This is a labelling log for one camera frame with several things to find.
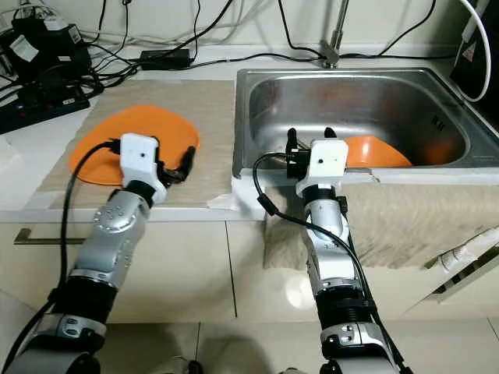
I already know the orange plastic bowl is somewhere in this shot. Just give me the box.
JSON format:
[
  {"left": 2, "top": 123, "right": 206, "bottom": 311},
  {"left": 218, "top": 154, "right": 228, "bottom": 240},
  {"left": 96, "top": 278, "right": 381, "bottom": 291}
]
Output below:
[{"left": 346, "top": 134, "right": 413, "bottom": 169}]

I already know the orange plastic plate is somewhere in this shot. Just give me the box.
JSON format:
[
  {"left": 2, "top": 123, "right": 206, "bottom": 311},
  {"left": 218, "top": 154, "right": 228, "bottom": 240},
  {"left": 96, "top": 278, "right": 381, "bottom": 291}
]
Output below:
[{"left": 67, "top": 104, "right": 200, "bottom": 187}]

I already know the cream kitchen cabinet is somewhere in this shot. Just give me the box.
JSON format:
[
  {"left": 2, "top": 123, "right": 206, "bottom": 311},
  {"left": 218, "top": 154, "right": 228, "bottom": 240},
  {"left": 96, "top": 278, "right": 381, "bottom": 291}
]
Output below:
[{"left": 0, "top": 210, "right": 499, "bottom": 324}]

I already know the stainless steel sink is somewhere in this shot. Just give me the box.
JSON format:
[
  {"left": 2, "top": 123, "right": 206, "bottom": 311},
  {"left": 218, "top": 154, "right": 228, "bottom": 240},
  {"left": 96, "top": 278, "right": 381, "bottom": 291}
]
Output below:
[{"left": 231, "top": 67, "right": 489, "bottom": 185}]

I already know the beige ribbed counter mat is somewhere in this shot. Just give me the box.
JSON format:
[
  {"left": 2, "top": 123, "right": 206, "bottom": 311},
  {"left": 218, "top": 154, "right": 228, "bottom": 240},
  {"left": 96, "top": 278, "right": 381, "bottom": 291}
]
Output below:
[{"left": 45, "top": 78, "right": 240, "bottom": 211}]

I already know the white paper sheet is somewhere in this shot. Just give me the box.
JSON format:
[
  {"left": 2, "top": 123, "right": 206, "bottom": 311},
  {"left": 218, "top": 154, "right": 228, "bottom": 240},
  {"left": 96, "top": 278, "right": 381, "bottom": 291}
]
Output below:
[{"left": 205, "top": 187, "right": 271, "bottom": 213}]

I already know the chrome faucet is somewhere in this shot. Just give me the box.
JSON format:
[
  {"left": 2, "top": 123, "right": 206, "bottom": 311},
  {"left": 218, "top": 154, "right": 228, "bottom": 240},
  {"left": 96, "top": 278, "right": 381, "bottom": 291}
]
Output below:
[{"left": 319, "top": 0, "right": 352, "bottom": 69}]

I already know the black power adapter brick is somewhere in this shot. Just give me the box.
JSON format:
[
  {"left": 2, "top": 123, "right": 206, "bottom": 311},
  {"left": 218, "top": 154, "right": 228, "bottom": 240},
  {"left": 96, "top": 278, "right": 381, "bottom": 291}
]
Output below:
[{"left": 140, "top": 48, "right": 193, "bottom": 72}]

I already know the beige fluffy towel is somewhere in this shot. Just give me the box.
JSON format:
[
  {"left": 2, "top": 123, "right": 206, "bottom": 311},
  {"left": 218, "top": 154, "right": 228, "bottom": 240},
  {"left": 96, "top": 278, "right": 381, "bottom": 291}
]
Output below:
[{"left": 263, "top": 171, "right": 499, "bottom": 271}]

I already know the black power strip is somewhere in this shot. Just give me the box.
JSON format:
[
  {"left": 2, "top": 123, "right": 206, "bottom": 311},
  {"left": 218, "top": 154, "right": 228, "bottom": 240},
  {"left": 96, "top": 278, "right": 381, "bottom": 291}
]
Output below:
[{"left": 0, "top": 80, "right": 92, "bottom": 134}]

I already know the black appliance with warning label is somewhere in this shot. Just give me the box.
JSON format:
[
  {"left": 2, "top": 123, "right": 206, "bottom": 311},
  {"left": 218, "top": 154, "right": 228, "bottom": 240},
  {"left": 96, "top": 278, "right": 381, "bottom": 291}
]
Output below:
[{"left": 450, "top": 19, "right": 499, "bottom": 108}]

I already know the black charger device with labels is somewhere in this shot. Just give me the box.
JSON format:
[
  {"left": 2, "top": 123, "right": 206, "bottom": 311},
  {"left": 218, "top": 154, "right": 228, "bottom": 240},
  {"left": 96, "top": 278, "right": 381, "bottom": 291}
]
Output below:
[{"left": 0, "top": 14, "right": 92, "bottom": 85}]

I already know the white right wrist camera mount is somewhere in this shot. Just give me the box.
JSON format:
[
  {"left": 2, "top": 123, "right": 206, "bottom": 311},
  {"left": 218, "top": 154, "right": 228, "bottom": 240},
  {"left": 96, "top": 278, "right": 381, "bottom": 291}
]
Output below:
[{"left": 296, "top": 138, "right": 350, "bottom": 197}]

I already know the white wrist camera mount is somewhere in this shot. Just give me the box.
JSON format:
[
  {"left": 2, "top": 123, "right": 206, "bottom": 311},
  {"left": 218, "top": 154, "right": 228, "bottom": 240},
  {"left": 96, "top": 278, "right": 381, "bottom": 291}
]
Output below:
[
  {"left": 120, "top": 133, "right": 165, "bottom": 205},
  {"left": 296, "top": 138, "right": 350, "bottom": 197}
]

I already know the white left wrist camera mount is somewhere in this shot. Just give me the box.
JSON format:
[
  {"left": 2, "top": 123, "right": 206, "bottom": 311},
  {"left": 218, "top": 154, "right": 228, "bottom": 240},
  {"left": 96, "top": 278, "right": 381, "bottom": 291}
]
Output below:
[{"left": 120, "top": 133, "right": 165, "bottom": 205}]

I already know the white corrugated hose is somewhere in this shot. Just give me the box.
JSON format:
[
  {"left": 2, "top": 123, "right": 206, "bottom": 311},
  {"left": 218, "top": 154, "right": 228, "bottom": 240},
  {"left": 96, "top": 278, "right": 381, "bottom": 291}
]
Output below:
[{"left": 439, "top": 243, "right": 499, "bottom": 275}]

